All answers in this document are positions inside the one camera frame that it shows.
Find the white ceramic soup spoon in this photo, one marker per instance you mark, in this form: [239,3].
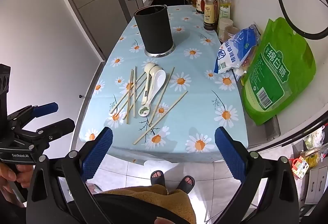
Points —
[159,77]

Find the green sugar bag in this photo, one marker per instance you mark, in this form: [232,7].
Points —
[276,72]

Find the clear spice jar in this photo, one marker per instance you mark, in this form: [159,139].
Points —
[232,33]

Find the black utensil holder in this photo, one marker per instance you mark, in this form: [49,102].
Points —
[153,31]

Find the white lidded spice jar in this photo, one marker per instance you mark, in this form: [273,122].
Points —
[225,23]

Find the white and blue salt bag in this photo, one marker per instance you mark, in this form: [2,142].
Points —
[230,52]

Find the black slipper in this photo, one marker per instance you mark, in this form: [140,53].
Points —
[186,184]
[157,179]

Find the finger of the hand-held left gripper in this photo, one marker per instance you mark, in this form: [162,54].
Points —
[61,126]
[46,108]

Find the blue daisy-print tablecloth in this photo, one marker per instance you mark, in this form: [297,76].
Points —
[179,121]

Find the brown fleece garment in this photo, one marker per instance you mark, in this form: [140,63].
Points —
[153,197]

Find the group of wooden chopsticks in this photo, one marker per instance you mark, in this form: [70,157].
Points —
[169,109]

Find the yellow plastic bag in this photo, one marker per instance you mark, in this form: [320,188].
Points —
[315,139]

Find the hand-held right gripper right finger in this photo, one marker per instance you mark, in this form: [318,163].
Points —
[230,152]

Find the person's left hand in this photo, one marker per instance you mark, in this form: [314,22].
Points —
[6,178]

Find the row of condiment bottles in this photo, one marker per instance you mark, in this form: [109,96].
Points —
[208,14]

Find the clear plastic bag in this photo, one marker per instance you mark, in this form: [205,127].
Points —
[240,71]

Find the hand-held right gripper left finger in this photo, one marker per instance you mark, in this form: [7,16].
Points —
[97,152]

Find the white cardboard box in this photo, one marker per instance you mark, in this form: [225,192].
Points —
[316,183]

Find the small orange carton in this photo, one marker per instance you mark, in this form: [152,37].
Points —
[300,166]

